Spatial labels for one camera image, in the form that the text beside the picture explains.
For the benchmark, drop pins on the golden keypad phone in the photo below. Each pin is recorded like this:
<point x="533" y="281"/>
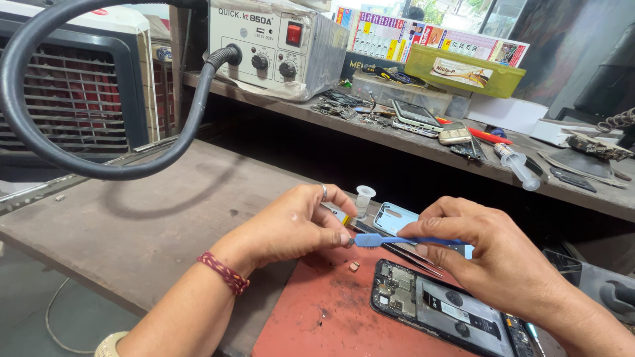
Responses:
<point x="454" y="134"/>

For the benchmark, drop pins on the grey tray with black tool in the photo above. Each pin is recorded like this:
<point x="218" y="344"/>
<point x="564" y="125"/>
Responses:
<point x="605" y="287"/>

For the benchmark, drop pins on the red braided wrist thread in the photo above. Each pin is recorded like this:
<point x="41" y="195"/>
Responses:
<point x="225" y="275"/>

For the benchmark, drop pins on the small white box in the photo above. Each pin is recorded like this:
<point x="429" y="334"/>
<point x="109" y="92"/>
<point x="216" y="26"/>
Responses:
<point x="550" y="131"/>

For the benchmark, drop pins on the pile of phone parts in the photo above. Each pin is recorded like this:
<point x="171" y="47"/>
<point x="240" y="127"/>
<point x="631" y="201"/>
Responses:
<point x="342" y="106"/>

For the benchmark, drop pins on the black cardboard box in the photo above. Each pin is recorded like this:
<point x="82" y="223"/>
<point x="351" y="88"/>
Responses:
<point x="357" y="64"/>

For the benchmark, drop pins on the clear plastic syringe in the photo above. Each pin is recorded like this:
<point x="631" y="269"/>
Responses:
<point x="516" y="163"/>

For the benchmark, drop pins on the red work mat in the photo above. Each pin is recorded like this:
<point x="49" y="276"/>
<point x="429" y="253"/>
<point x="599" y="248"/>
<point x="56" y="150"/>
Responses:
<point x="322" y="317"/>

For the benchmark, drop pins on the board with metal parts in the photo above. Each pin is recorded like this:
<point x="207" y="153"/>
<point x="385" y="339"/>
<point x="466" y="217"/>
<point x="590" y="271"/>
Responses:
<point x="600" y="147"/>

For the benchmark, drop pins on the colourful wall calendar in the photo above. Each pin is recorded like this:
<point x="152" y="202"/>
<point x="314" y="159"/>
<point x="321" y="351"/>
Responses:
<point x="387" y="37"/>

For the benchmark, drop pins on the dark circuit board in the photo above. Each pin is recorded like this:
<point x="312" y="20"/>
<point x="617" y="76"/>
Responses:
<point x="469" y="151"/>

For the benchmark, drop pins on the metal rail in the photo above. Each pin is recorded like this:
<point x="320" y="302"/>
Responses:
<point x="59" y="186"/>

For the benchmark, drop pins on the grey hot air station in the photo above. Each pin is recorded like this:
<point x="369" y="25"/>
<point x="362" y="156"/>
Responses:
<point x="268" y="44"/>

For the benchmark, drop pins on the metal tweezers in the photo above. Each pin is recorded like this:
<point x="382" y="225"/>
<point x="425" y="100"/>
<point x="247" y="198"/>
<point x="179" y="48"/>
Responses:
<point x="397" y="253"/>

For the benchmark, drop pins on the small tan component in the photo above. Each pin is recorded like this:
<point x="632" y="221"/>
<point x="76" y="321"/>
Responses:
<point x="353" y="266"/>

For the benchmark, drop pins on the black flat phone part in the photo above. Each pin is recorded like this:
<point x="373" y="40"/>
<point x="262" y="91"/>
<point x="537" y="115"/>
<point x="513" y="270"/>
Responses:
<point x="573" y="179"/>

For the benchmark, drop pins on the cream wrist band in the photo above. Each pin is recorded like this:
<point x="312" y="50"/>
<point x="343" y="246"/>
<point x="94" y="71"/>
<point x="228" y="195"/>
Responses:
<point x="109" y="345"/>

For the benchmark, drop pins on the green plastic box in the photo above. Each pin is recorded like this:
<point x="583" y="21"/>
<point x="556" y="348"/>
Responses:
<point x="461" y="72"/>

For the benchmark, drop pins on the red pen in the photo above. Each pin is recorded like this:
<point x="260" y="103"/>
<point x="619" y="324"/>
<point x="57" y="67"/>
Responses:
<point x="488" y="135"/>

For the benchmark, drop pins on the white plastic cap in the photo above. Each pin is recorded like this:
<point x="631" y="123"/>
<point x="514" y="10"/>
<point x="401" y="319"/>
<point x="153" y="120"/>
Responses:
<point x="365" y="196"/>

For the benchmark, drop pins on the clear plastic parts box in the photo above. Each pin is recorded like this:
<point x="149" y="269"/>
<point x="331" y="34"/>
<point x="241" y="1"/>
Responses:
<point x="397" y="94"/>

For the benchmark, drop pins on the silver smartphone frame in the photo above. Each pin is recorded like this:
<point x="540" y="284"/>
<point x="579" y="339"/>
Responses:
<point x="411" y="130"/>

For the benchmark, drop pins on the light blue phone back cover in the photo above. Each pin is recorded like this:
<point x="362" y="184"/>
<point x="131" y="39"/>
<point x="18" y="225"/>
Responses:
<point x="392" y="218"/>

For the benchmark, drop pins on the teal tipped screwdriver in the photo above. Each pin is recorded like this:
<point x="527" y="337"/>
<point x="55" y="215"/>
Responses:
<point x="535" y="337"/>

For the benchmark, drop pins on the smartphone with grey screen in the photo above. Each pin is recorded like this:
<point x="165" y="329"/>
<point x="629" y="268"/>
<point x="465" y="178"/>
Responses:
<point x="416" y="115"/>

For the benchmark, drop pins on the opened black smartphone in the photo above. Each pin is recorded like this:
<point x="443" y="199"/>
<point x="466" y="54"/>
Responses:
<point x="446" y="312"/>

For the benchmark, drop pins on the large white box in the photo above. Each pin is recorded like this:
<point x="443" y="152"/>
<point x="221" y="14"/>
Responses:
<point x="506" y="114"/>

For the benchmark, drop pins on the person's right hand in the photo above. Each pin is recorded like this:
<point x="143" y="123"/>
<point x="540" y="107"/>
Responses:
<point x="486" y="248"/>

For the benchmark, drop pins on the blue toothbrush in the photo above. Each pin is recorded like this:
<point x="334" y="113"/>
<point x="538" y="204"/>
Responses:
<point x="369" y="240"/>

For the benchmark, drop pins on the black chair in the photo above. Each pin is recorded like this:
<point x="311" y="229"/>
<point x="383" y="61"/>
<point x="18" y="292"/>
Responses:
<point x="610" y="74"/>

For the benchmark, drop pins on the person's left hand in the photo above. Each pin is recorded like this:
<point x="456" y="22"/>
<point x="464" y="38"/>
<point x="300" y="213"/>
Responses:
<point x="283" y="228"/>

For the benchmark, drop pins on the white air cooler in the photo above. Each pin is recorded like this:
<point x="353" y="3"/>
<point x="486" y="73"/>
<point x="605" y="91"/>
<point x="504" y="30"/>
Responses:
<point x="74" y="94"/>

